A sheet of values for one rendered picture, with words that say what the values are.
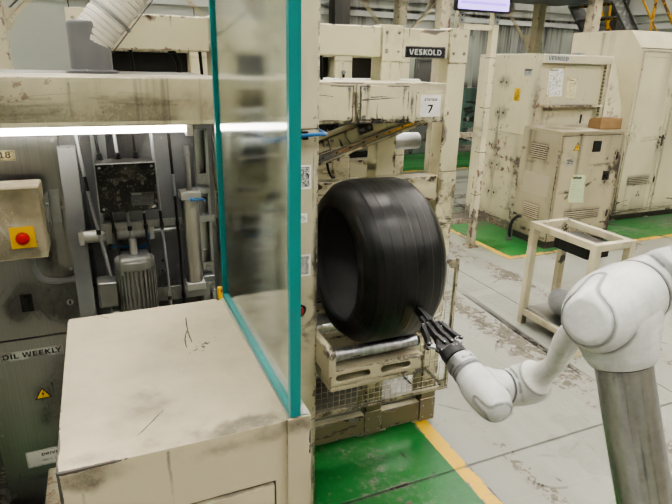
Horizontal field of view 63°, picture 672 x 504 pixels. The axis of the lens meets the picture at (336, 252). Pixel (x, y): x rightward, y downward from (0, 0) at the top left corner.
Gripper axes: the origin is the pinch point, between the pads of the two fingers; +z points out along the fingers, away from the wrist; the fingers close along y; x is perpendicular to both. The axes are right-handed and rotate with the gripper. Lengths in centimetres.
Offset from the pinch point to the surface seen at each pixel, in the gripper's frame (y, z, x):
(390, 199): 5.1, 25.1, -29.5
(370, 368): 11.7, 6.3, 25.9
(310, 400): 30, 12, 43
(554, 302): -199, 110, 115
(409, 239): 3.5, 12.0, -22.1
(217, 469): 77, -55, -27
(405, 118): -17, 61, -43
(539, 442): -105, 13, 115
